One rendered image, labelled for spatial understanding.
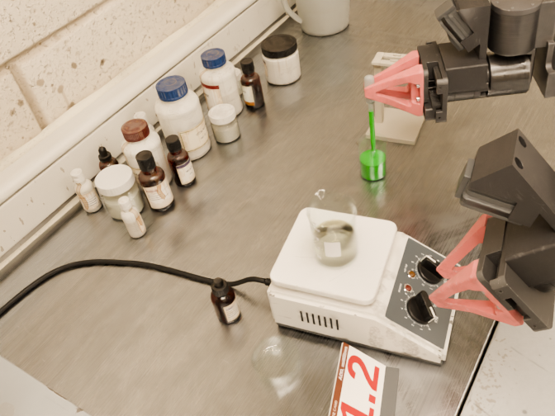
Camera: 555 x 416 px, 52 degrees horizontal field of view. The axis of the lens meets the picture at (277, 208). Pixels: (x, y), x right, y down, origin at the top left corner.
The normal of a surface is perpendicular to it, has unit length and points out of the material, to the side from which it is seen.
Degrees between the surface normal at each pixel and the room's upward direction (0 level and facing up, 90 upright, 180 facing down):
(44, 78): 90
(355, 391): 40
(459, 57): 2
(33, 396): 0
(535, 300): 49
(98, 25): 90
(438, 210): 0
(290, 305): 90
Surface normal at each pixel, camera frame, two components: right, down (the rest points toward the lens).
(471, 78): -0.04, 0.69
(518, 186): -0.37, 0.68
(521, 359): -0.14, -0.72
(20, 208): 0.84, 0.29
